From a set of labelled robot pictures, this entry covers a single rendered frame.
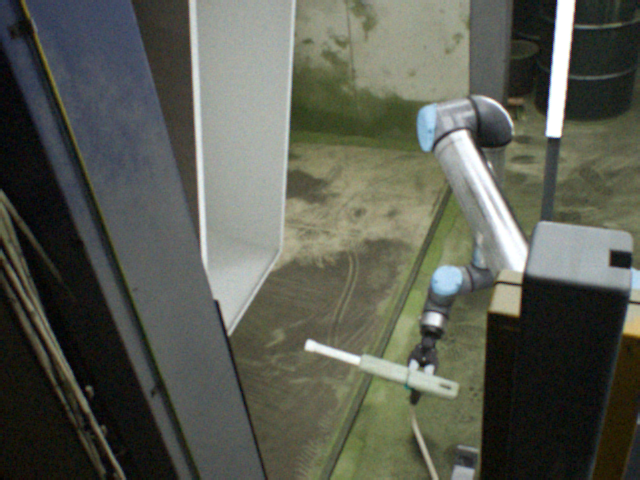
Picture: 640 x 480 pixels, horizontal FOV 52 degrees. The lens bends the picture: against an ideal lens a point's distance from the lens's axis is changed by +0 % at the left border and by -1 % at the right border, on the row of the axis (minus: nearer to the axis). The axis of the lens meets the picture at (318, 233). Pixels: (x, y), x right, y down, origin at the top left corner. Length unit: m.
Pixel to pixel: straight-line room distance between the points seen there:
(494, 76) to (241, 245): 1.76
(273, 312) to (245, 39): 1.23
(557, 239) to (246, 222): 2.03
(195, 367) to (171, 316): 0.11
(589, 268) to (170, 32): 1.13
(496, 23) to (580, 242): 3.10
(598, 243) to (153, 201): 0.53
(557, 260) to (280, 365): 2.21
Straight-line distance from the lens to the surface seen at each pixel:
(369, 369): 2.05
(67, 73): 0.68
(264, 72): 2.07
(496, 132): 1.81
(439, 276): 2.07
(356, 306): 2.77
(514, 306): 0.51
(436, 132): 1.72
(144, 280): 0.80
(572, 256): 0.42
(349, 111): 3.91
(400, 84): 3.73
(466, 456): 0.96
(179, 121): 1.50
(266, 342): 2.68
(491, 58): 3.56
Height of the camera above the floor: 1.89
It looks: 35 degrees down
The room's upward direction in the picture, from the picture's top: 8 degrees counter-clockwise
